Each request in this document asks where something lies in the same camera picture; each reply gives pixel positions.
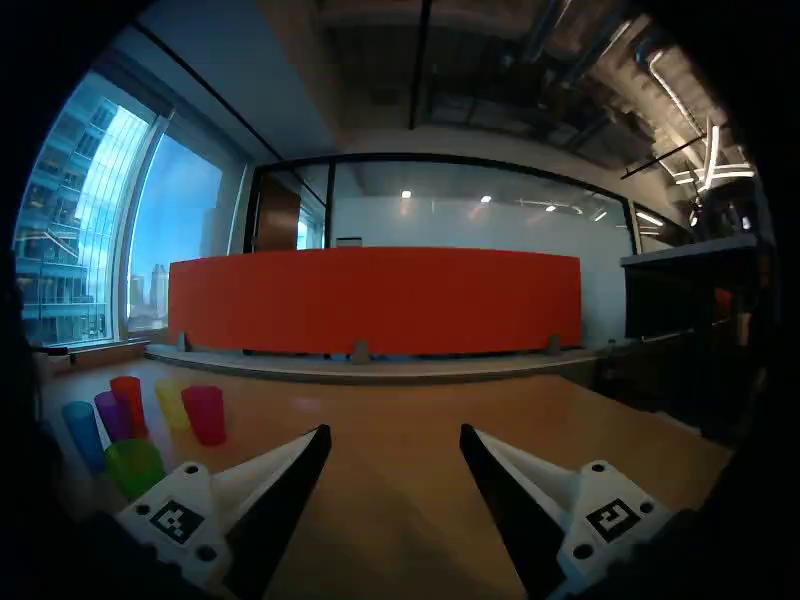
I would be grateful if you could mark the yellow plastic cup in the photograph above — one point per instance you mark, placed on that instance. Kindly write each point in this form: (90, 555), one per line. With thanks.
(171, 403)

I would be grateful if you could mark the red plastic cup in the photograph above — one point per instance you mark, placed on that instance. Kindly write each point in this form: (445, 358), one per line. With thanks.
(130, 400)

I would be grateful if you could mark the red desk screen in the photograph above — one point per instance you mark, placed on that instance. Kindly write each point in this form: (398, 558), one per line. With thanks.
(375, 300)

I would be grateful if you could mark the pink plastic cup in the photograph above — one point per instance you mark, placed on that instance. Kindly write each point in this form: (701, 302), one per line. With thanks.
(206, 415)

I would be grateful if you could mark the blue plastic cup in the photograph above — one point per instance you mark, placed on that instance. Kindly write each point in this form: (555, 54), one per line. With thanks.
(84, 434)

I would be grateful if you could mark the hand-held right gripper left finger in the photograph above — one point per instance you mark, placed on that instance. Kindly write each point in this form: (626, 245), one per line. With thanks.
(240, 494)

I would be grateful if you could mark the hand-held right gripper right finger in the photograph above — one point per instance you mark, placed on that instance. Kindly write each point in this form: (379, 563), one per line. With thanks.
(550, 494)

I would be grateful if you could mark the green plastic cup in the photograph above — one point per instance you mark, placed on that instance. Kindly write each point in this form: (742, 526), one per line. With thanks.
(132, 465)

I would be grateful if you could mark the purple plastic cup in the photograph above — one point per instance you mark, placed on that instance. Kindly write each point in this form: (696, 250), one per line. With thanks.
(112, 415)

